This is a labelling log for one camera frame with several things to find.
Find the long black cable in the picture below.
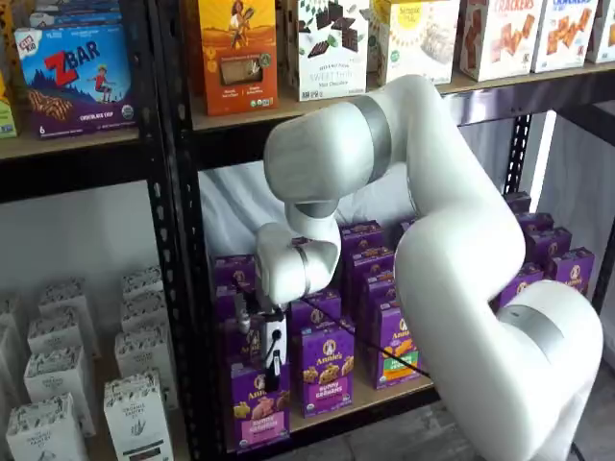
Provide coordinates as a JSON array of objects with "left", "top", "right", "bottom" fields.
[{"left": 286, "top": 295, "right": 436, "bottom": 381}]

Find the white snack box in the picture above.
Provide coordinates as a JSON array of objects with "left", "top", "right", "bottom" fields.
[{"left": 584, "top": 0, "right": 615, "bottom": 64}]

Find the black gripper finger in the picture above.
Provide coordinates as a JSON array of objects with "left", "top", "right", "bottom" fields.
[{"left": 264, "top": 352, "right": 283, "bottom": 392}]

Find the blue snack bar box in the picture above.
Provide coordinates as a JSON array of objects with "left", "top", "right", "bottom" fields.
[{"left": 27, "top": 0, "right": 124, "bottom": 29}]

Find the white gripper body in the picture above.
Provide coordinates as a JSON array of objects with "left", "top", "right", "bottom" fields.
[{"left": 261, "top": 309, "right": 290, "bottom": 371}]

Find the orange cracker box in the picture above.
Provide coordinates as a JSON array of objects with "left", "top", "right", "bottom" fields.
[{"left": 196, "top": 0, "right": 281, "bottom": 117}]

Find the purple box pink patch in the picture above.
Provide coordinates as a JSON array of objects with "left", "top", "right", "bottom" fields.
[
  {"left": 229, "top": 358, "right": 292, "bottom": 444},
  {"left": 214, "top": 283, "right": 241, "bottom": 322},
  {"left": 209, "top": 253, "right": 259, "bottom": 292},
  {"left": 221, "top": 314, "right": 266, "bottom": 369}
]

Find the purple box orange patch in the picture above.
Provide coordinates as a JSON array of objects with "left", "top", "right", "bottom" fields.
[{"left": 492, "top": 261, "right": 545, "bottom": 311}]

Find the white mint chocolate thins box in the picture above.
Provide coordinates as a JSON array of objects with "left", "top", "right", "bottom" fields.
[{"left": 287, "top": 0, "right": 372, "bottom": 103}]

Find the white orange crackers box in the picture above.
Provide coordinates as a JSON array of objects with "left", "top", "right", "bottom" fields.
[
  {"left": 456, "top": 0, "right": 543, "bottom": 83},
  {"left": 529, "top": 0, "right": 601, "bottom": 75}
]

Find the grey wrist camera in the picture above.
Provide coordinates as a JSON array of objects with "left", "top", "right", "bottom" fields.
[{"left": 234, "top": 292, "right": 253, "bottom": 334}]

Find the white patterned carton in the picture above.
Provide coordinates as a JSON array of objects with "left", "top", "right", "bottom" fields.
[
  {"left": 37, "top": 277, "right": 93, "bottom": 319},
  {"left": 119, "top": 265, "right": 165, "bottom": 299},
  {"left": 26, "top": 310, "right": 101, "bottom": 359},
  {"left": 22, "top": 346, "right": 97, "bottom": 436},
  {"left": 118, "top": 286, "right": 170, "bottom": 333},
  {"left": 0, "top": 292, "right": 25, "bottom": 337},
  {"left": 112, "top": 325, "right": 180, "bottom": 410},
  {"left": 102, "top": 368, "right": 175, "bottom": 461},
  {"left": 5, "top": 392, "right": 91, "bottom": 461}
]

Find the green yellow snack box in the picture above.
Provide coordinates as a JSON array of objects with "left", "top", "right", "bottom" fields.
[{"left": 0, "top": 71, "right": 18, "bottom": 140}]

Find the dark yellow snack box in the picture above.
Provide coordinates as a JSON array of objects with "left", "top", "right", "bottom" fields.
[{"left": 0, "top": 0, "right": 13, "bottom": 73}]

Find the white yellow Simple Mills box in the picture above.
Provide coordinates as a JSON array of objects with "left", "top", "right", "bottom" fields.
[{"left": 370, "top": 0, "right": 461, "bottom": 88}]

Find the purple Annie's snack box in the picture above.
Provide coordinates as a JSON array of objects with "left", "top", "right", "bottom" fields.
[
  {"left": 503, "top": 190, "right": 533, "bottom": 215},
  {"left": 522, "top": 224, "right": 574, "bottom": 264},
  {"left": 544, "top": 246, "right": 597, "bottom": 298},
  {"left": 514, "top": 209, "right": 556, "bottom": 232}
]

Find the black metal shelf frame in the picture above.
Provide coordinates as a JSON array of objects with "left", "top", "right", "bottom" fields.
[
  {"left": 143, "top": 0, "right": 615, "bottom": 461},
  {"left": 0, "top": 0, "right": 177, "bottom": 433}
]

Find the ZBar chocolate chip box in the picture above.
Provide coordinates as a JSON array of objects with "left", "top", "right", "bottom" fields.
[{"left": 12, "top": 22, "right": 139, "bottom": 139}]

